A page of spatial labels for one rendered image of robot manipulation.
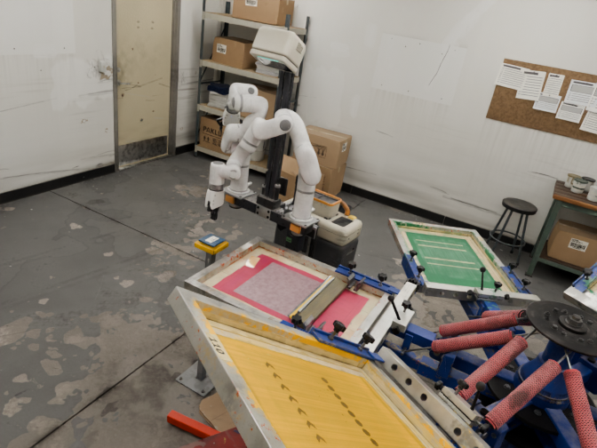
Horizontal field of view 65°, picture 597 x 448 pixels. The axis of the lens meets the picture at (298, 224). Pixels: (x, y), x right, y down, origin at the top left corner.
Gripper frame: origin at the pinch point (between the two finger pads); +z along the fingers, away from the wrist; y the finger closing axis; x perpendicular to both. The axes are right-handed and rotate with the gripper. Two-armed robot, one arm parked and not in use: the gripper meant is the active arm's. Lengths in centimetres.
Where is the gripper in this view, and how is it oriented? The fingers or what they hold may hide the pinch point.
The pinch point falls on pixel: (213, 215)
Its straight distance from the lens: 246.0
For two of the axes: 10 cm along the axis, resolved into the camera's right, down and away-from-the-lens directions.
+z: -1.5, 8.9, 4.3
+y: -4.8, 3.1, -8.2
